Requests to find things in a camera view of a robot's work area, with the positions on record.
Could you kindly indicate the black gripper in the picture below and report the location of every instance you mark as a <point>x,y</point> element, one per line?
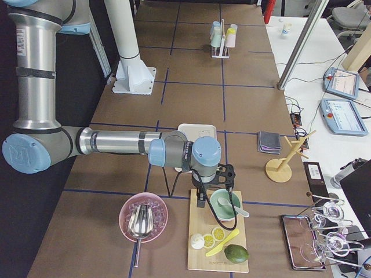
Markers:
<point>199,187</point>

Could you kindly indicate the beige rabbit serving tray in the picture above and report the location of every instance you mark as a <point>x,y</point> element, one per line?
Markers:
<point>200,132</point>

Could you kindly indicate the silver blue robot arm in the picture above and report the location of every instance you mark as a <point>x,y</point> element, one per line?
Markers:
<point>40,141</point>

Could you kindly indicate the black metal glass tray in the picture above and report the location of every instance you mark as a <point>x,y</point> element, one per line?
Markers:
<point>298,235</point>

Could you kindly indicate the pink cup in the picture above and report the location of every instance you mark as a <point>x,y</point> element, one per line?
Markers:
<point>230,40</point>

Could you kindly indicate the green cup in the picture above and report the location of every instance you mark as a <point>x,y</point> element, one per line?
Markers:
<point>216,37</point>

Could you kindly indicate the yellow cup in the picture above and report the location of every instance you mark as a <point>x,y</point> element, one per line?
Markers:
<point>231,31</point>

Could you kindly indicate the white spoon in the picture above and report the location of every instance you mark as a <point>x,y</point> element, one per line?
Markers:
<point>224,202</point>

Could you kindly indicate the green bowl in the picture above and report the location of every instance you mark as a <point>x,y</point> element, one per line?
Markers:
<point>225,213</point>

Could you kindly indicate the folded grey cloth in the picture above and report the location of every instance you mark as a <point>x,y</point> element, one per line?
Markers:
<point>268,142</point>

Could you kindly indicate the wooden mug tree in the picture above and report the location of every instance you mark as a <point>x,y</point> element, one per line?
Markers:
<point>278,170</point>

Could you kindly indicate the lemon slice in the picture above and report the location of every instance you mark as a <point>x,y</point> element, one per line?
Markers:
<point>218,234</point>
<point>209,241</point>

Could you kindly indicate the wooden cutting board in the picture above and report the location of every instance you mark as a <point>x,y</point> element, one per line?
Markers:
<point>212,256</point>

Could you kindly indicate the white garlic bulb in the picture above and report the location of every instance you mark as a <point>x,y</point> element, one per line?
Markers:
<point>197,241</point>

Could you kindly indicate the yellow plastic knife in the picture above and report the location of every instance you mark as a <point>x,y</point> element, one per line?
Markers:
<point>219,247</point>

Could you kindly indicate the pink bowl with ice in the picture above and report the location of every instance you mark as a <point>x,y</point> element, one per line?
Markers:
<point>159,213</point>

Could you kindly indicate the green avocado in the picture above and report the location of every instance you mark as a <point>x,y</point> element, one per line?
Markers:
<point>236,254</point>

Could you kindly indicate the small electronics board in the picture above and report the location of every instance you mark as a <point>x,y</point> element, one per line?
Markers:
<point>296,119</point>

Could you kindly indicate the black label box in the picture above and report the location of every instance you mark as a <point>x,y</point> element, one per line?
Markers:
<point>315,178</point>

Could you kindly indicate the metal ice scoop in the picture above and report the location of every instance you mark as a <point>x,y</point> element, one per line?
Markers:
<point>140,226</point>

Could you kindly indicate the wine glass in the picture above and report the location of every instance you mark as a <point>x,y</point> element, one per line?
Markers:
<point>320,250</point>
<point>331,211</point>

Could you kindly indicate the near teach pendant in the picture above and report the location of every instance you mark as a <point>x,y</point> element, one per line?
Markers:
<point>342,117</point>

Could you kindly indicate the teach pendant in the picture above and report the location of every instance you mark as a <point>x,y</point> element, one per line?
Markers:
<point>342,117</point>
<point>341,83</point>

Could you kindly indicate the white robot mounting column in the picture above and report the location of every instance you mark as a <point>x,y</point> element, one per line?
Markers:
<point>132,76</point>

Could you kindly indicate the far teach pendant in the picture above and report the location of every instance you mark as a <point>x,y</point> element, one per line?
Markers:
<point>341,83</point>

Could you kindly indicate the office chair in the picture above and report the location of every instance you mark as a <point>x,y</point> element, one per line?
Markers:
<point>352,19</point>

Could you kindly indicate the white wire cup rack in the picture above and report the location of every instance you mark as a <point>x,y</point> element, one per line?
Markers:
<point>222,51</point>

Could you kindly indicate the aluminium frame post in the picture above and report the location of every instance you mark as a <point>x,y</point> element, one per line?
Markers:
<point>306,32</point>

